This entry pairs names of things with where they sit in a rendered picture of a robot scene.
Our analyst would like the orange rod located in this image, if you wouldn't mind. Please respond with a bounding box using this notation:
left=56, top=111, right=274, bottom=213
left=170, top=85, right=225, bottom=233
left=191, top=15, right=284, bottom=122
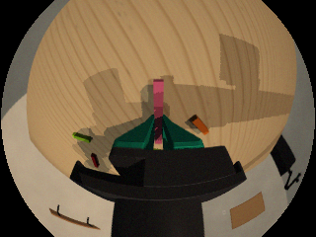
left=191, top=115, right=209, bottom=135

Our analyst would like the pink rod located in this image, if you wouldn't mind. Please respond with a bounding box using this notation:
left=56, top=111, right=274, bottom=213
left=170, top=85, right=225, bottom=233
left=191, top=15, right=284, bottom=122
left=153, top=79, right=164, bottom=144

